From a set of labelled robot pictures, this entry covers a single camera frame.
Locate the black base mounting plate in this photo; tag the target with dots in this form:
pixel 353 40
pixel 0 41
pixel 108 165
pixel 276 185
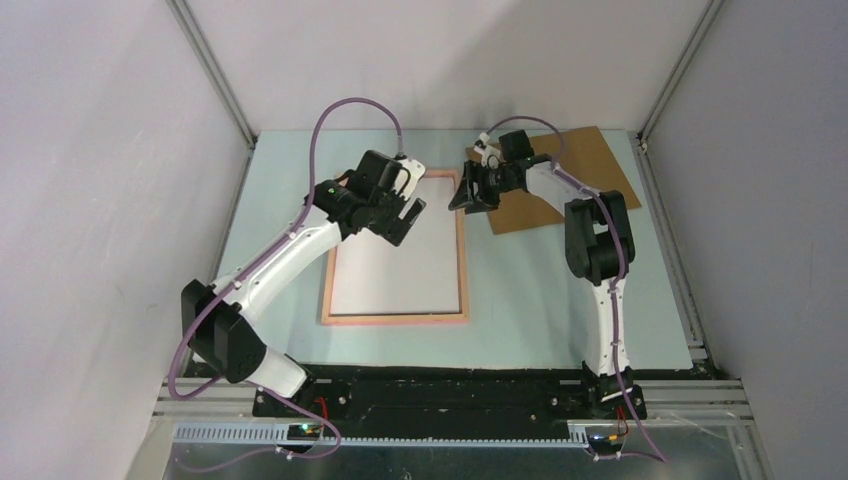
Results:
pixel 461 410

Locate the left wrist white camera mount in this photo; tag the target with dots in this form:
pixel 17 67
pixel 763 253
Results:
pixel 411 171

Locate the orange wooden picture frame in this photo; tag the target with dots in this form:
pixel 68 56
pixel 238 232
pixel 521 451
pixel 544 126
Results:
pixel 397 319

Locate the grey slotted cable duct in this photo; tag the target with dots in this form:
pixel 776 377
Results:
pixel 283 435

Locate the aluminium front rail frame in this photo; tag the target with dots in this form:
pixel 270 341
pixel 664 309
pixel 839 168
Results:
pixel 698 426

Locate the brown cardboard backing board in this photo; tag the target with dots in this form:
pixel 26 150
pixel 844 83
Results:
pixel 589 158

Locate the right aluminium corner post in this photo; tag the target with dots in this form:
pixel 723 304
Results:
pixel 691 48

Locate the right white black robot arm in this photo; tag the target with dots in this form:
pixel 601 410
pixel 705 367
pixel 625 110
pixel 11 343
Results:
pixel 598 245

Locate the left aluminium corner post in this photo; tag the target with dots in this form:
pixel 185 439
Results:
pixel 203 51

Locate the blue landscape photo print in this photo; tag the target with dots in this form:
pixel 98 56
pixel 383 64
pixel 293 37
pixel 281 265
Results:
pixel 411 265

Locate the aluminium corner post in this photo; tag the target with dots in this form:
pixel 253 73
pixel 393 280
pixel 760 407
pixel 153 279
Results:
pixel 203 51
pixel 691 48

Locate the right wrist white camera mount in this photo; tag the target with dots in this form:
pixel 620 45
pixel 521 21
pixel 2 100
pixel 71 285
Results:
pixel 490 156

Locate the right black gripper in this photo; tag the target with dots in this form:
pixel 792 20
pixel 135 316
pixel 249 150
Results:
pixel 483 201

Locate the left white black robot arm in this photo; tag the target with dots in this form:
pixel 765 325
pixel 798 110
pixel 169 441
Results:
pixel 220 319

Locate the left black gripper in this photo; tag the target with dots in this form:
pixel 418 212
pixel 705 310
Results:
pixel 395 228

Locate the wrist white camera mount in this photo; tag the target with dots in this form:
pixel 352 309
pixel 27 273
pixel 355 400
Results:
pixel 411 171
pixel 490 156

